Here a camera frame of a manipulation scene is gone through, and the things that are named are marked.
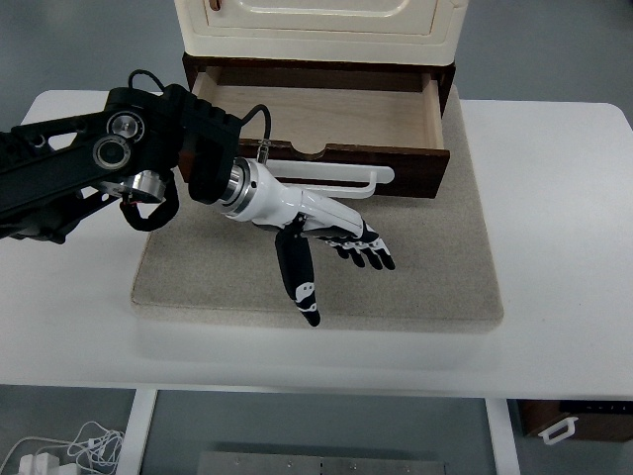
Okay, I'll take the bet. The white robotic hand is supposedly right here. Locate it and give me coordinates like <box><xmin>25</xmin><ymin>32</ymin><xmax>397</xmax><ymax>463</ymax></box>
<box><xmin>215</xmin><ymin>157</ymin><xmax>396</xmax><ymax>327</ymax></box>

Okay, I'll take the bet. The dark wooden drawer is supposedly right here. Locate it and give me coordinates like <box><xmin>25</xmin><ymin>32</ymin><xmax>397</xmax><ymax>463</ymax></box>
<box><xmin>188</xmin><ymin>65</ymin><xmax>450</xmax><ymax>198</ymax></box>

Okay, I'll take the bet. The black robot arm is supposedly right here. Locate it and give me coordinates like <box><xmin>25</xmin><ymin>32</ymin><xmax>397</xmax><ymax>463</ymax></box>
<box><xmin>1</xmin><ymin>84</ymin><xmax>395</xmax><ymax>326</ymax></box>

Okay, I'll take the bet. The dark wooden cabinet base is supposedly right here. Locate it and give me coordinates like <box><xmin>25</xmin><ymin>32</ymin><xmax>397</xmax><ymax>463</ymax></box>
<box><xmin>182</xmin><ymin>53</ymin><xmax>455</xmax><ymax>138</ymax></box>

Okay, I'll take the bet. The cream upper cabinet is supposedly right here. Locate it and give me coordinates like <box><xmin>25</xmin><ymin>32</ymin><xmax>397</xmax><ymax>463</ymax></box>
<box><xmin>175</xmin><ymin>0</ymin><xmax>469</xmax><ymax>65</ymax></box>

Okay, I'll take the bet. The spare brown drawer box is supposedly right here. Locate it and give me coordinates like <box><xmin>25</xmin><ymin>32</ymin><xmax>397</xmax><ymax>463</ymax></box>
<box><xmin>517</xmin><ymin>400</ymin><xmax>632</xmax><ymax>445</ymax></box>

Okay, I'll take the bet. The white table leg right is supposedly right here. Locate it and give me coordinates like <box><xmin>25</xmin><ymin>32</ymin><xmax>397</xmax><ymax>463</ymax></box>
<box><xmin>485</xmin><ymin>398</ymin><xmax>521</xmax><ymax>475</ymax></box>

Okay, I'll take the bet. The white table leg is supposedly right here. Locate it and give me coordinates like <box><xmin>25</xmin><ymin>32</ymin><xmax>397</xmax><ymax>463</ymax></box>
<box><xmin>116</xmin><ymin>389</ymin><xmax>158</xmax><ymax>475</ymax></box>
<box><xmin>485</xmin><ymin>398</ymin><xmax>521</xmax><ymax>475</ymax></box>

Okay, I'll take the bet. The white table leg left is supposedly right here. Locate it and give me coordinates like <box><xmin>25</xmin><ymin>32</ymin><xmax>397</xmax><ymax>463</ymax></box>
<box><xmin>116</xmin><ymin>389</ymin><xmax>158</xmax><ymax>475</ymax></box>

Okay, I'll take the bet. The white power adapter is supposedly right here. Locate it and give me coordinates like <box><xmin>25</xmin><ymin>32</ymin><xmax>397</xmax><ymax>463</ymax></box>
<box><xmin>18</xmin><ymin>452</ymin><xmax>59</xmax><ymax>475</ymax></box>

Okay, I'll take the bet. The white spare drawer handle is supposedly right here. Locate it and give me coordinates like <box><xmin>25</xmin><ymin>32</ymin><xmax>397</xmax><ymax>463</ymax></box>
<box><xmin>537</xmin><ymin>417</ymin><xmax>579</xmax><ymax>445</ymax></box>

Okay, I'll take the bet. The white cable bundle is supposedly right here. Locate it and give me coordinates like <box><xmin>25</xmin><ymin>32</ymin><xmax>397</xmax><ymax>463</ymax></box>
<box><xmin>0</xmin><ymin>421</ymin><xmax>126</xmax><ymax>475</ymax></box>

